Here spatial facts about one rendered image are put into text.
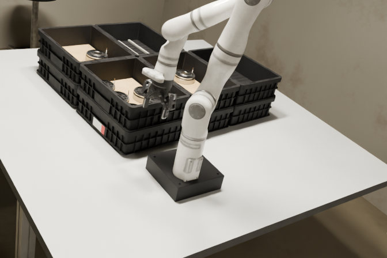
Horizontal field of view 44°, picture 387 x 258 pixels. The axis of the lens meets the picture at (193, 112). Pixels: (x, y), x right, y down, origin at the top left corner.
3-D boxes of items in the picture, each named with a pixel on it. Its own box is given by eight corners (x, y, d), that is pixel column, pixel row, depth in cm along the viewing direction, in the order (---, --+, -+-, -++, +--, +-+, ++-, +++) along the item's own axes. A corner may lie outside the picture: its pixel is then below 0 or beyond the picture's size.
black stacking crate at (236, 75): (276, 98, 240) (283, 78, 235) (235, 108, 221) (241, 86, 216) (223, 65, 265) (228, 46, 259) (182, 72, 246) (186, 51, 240)
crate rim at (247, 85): (282, 81, 236) (283, 77, 235) (240, 90, 217) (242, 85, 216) (227, 49, 260) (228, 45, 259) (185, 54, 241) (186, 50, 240)
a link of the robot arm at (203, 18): (199, 4, 160) (188, 8, 153) (271, -28, 146) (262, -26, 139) (209, 30, 162) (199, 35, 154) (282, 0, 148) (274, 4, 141)
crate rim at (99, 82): (190, 101, 197) (192, 95, 196) (130, 113, 178) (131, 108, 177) (136, 60, 222) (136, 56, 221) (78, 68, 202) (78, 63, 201)
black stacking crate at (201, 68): (235, 108, 221) (241, 86, 216) (186, 120, 202) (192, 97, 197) (181, 72, 245) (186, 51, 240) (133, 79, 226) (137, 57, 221)
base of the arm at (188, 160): (201, 177, 177) (211, 139, 169) (181, 182, 172) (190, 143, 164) (188, 163, 183) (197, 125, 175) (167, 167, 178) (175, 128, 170)
